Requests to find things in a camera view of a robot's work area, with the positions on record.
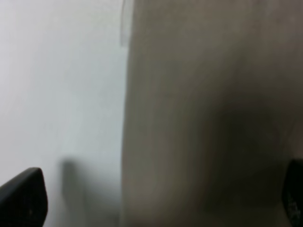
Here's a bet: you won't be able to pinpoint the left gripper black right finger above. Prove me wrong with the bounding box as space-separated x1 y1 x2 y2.
283 159 303 227

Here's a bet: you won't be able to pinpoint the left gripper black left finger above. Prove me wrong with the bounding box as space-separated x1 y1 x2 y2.
0 167 48 227

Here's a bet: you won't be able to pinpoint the khaki shorts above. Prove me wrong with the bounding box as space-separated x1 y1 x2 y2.
121 0 303 227

